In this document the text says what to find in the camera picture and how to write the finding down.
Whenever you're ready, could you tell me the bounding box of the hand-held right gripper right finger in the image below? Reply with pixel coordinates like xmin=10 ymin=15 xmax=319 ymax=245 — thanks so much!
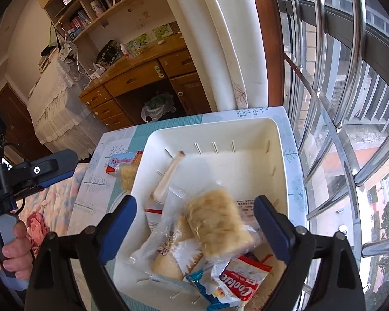
xmin=253 ymin=195 xmax=366 ymax=311

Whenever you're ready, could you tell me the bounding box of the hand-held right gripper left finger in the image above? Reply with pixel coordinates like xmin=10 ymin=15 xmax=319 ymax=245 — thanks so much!
xmin=25 ymin=195 xmax=137 ymax=311

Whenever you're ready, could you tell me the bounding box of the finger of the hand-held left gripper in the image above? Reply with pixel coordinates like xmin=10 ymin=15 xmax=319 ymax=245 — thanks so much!
xmin=11 ymin=149 xmax=78 ymax=199

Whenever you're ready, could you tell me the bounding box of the small clear packed rice cracker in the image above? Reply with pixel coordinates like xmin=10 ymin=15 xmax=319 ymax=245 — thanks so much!
xmin=118 ymin=165 xmax=141 ymax=192

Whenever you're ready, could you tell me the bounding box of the red white cookie packet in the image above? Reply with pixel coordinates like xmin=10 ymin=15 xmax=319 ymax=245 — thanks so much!
xmin=219 ymin=254 xmax=273 ymax=302

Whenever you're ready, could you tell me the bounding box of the large clear packed rice cracker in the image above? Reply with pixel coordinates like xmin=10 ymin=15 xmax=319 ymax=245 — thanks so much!
xmin=185 ymin=187 xmax=264 ymax=261

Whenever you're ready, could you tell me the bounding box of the clear packed pale cake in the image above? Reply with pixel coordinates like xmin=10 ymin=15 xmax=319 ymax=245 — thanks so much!
xmin=129 ymin=186 xmax=205 ymax=282

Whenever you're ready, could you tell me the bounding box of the light blue red snack packet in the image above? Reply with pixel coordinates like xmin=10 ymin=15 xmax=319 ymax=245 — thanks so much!
xmin=105 ymin=151 xmax=144 ymax=177

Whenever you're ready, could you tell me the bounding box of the beige snack stick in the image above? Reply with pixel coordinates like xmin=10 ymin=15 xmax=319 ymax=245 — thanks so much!
xmin=150 ymin=151 xmax=186 ymax=203

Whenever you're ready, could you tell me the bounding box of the white plastic bin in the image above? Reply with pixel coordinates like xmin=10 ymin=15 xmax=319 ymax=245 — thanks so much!
xmin=112 ymin=117 xmax=295 ymax=311

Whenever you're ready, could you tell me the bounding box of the teal white snack packet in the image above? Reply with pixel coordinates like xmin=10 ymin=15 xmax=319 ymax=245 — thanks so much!
xmin=184 ymin=259 xmax=245 ymax=311

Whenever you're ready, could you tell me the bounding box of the person's left hand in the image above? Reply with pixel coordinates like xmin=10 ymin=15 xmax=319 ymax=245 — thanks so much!
xmin=1 ymin=221 xmax=35 ymax=281

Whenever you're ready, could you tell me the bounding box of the pink floral bedding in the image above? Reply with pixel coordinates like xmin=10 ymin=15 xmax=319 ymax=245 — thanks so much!
xmin=16 ymin=162 xmax=88 ymax=256

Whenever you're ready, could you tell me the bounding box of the white red-striped snack packet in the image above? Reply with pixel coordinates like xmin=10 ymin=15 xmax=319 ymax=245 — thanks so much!
xmin=144 ymin=207 xmax=165 ymax=232

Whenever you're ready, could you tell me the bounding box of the white lace cloth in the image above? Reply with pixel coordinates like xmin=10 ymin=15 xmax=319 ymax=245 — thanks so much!
xmin=26 ymin=56 xmax=99 ymax=158

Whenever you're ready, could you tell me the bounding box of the dark wooden door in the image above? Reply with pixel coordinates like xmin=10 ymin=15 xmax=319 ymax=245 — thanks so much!
xmin=0 ymin=82 xmax=52 ymax=162

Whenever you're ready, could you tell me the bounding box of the white power strip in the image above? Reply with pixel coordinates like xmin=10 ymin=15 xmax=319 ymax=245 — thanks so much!
xmin=86 ymin=66 xmax=106 ymax=81

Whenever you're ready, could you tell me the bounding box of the white plastic bag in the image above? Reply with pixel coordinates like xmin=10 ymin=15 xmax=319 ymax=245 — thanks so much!
xmin=141 ymin=92 xmax=177 ymax=123

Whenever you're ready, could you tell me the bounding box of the wooden desk with drawers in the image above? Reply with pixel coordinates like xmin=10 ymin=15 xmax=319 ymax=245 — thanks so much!
xmin=79 ymin=34 xmax=211 ymax=130

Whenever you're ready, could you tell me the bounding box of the white patterned appliance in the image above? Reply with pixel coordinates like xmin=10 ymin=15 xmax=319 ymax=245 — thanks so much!
xmin=59 ymin=42 xmax=78 ymax=63

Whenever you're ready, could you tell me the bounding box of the steel window guard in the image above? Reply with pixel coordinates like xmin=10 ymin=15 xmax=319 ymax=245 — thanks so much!
xmin=272 ymin=0 xmax=389 ymax=299

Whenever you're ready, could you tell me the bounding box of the black decorated tin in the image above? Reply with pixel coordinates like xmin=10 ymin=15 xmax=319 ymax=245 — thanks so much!
xmin=95 ymin=40 xmax=123 ymax=68

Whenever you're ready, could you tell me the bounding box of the green printed picture panel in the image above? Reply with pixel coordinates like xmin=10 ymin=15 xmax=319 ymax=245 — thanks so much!
xmin=126 ymin=24 xmax=174 ymax=51

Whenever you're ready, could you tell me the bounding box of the wooden shelf hutch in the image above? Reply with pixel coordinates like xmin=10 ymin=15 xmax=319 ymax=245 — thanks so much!
xmin=32 ymin=0 xmax=182 ymax=51

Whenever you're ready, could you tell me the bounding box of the white curtain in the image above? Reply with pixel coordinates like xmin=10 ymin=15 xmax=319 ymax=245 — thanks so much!
xmin=175 ymin=0 xmax=268 ymax=112

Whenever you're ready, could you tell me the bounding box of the brown wooden window frame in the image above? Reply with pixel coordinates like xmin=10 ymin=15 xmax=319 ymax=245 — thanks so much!
xmin=248 ymin=0 xmax=286 ymax=107

